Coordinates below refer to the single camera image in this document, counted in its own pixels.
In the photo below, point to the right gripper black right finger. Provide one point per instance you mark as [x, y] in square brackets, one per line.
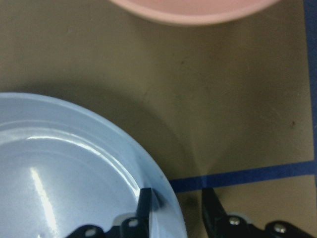
[214, 216]

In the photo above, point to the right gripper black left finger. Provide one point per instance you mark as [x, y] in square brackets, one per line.
[143, 212]

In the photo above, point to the blue plate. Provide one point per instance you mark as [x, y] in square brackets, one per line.
[63, 166]

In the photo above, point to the pink bowl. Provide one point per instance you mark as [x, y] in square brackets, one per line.
[193, 12]

